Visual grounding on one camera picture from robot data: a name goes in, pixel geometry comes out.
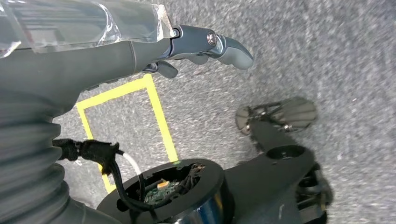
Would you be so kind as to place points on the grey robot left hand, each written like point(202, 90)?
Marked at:
point(77, 61)

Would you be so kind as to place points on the yellow floor tape square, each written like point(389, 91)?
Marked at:
point(157, 108)

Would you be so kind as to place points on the open black robot hip joint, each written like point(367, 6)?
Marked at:
point(210, 185)

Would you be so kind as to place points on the black robot left leg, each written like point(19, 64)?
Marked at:
point(263, 185)

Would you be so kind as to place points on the grey robot left foot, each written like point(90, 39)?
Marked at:
point(297, 112)

